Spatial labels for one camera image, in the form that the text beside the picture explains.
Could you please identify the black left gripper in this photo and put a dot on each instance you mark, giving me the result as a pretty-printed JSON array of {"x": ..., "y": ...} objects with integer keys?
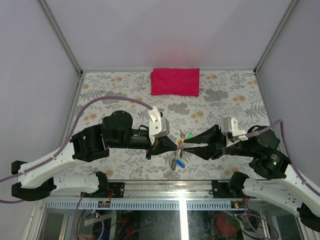
[{"x": 161, "y": 145}]

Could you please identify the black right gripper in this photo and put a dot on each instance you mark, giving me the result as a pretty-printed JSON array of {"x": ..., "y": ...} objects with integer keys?
[{"x": 215, "y": 142}]

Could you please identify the metal keyring hoop yellow handle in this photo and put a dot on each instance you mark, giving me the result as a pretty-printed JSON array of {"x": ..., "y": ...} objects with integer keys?
[{"x": 173, "y": 165}]

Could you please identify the key yellow tag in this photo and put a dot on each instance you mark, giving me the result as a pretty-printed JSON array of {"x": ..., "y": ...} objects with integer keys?
[{"x": 181, "y": 140}]

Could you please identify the green key tag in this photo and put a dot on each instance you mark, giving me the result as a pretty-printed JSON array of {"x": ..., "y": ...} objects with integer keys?
[{"x": 190, "y": 135}]

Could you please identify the blue key tag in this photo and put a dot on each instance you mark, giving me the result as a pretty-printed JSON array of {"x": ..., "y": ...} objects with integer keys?
[{"x": 179, "y": 163}]

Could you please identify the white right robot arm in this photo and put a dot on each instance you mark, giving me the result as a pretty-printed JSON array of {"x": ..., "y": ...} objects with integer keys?
[{"x": 260, "y": 143}]

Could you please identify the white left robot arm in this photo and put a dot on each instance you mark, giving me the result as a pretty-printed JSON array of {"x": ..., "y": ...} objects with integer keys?
[{"x": 45, "y": 177}]

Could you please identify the pink folded cloth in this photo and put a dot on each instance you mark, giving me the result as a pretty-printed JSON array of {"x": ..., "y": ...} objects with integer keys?
[{"x": 175, "y": 81}]

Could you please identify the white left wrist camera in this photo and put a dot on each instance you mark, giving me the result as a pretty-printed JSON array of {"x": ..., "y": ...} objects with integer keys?
[{"x": 158, "y": 125}]

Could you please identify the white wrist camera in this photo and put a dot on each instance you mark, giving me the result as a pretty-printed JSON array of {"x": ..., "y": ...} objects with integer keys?
[
  {"x": 229, "y": 128},
  {"x": 158, "y": 125}
]

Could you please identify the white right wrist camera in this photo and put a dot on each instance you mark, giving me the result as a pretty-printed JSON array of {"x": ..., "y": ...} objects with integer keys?
[{"x": 229, "y": 128}]

